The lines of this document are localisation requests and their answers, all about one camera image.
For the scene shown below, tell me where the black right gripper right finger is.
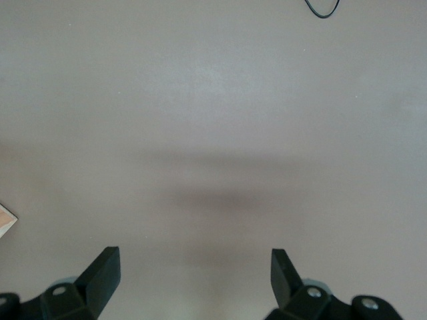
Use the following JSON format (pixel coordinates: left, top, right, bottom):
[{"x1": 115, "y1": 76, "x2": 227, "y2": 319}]
[{"x1": 265, "y1": 248, "x2": 404, "y2": 320}]

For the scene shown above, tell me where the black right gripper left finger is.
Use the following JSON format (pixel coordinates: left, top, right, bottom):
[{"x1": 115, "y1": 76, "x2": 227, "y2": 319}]
[{"x1": 0, "y1": 246, "x2": 121, "y2": 320}]

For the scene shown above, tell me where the light wooden block corner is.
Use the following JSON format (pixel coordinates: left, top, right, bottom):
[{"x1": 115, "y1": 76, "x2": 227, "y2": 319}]
[{"x1": 0, "y1": 201, "x2": 19, "y2": 239}]

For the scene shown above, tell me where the thin black cable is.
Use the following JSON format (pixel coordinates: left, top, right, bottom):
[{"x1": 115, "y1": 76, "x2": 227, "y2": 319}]
[{"x1": 304, "y1": 0, "x2": 341, "y2": 19}]

